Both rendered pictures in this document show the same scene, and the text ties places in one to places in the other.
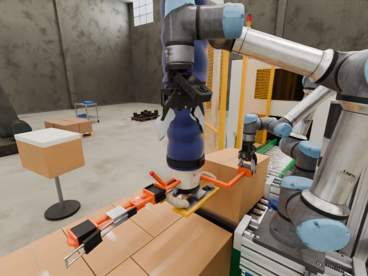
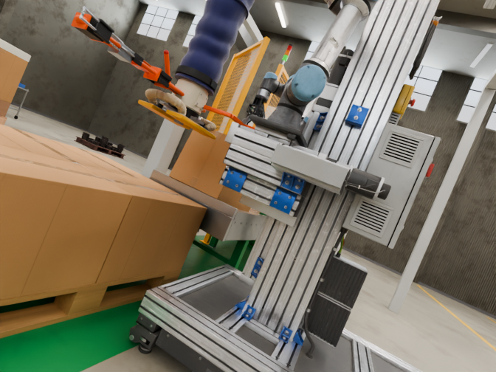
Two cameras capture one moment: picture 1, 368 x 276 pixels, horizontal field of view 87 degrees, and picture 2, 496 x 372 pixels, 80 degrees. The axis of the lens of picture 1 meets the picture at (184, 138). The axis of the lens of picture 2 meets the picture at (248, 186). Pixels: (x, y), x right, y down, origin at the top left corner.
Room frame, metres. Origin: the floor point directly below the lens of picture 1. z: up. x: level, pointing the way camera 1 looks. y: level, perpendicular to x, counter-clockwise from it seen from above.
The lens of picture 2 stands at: (-0.58, -0.02, 0.77)
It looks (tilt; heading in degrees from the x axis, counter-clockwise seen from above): 0 degrees down; 344
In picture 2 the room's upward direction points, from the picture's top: 23 degrees clockwise
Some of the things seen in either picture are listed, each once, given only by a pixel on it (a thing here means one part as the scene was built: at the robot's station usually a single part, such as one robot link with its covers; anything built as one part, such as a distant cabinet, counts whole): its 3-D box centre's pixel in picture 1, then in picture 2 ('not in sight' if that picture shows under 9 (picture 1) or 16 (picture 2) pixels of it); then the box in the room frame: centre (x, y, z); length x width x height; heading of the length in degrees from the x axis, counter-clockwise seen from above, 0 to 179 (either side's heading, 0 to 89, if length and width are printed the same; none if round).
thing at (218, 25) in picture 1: (219, 24); not in sight; (0.55, -0.09, 1.74); 0.11 x 0.11 x 0.08; 80
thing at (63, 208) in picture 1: (58, 189); not in sight; (2.13, 1.56, 0.31); 0.40 x 0.40 x 0.62
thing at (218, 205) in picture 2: (214, 213); (191, 192); (1.32, -0.25, 0.58); 0.70 x 0.03 x 0.06; 49
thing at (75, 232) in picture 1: (84, 233); (91, 27); (0.60, 0.38, 1.05); 0.08 x 0.07 x 0.05; 140
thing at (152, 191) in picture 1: (154, 193); (157, 77); (0.86, 0.15, 1.06); 0.10 x 0.08 x 0.06; 50
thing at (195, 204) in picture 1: (198, 195); (194, 122); (0.99, -0.08, 0.95); 0.34 x 0.10 x 0.05; 140
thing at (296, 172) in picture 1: (305, 173); not in sight; (1.01, -0.70, 1.09); 0.15 x 0.15 x 0.10
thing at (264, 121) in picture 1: (268, 124); (283, 91); (1.10, -0.49, 1.36); 0.11 x 0.11 x 0.08; 8
